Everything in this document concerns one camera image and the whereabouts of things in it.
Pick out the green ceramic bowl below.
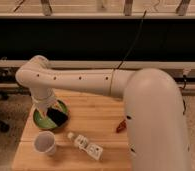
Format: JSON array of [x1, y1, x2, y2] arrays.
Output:
[[33, 100, 69, 130]]

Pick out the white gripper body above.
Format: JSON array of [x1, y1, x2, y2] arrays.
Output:
[[32, 95, 62, 117]]

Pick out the red chili pepper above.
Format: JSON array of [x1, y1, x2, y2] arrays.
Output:
[[116, 120, 126, 133]]

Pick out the white ceramic cup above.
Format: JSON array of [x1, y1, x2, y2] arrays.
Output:
[[34, 131, 56, 156]]

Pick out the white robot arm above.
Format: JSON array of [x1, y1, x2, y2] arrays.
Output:
[[15, 55, 192, 171]]

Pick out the white plastic bottle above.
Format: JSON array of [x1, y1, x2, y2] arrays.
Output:
[[67, 132, 103, 161]]

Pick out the black hanging cable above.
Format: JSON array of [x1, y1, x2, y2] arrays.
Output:
[[113, 9, 148, 71]]

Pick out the black gripper finger pad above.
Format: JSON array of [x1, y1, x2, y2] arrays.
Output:
[[47, 108, 68, 126]]

